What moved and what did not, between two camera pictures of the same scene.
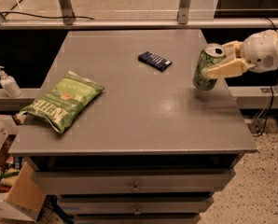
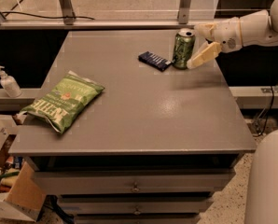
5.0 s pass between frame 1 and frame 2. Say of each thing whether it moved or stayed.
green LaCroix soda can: moved
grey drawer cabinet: stayed
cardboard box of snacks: stayed
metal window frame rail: stayed
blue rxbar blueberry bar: stayed
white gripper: moved
